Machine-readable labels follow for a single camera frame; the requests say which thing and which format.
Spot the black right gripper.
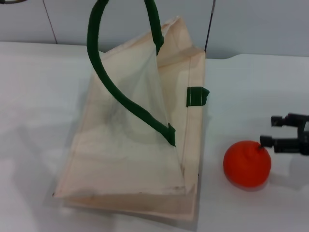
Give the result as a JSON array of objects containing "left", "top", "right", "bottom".
[{"left": 260, "top": 112, "right": 309, "bottom": 157}]

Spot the orange fruit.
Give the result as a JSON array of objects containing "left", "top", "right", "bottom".
[{"left": 223, "top": 140, "right": 272, "bottom": 189}]

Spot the cream handbag with green handles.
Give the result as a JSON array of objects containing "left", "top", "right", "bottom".
[{"left": 52, "top": 0, "right": 211, "bottom": 222}]

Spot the thin dark wall strip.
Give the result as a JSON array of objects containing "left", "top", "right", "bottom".
[{"left": 204, "top": 0, "right": 216, "bottom": 53}]

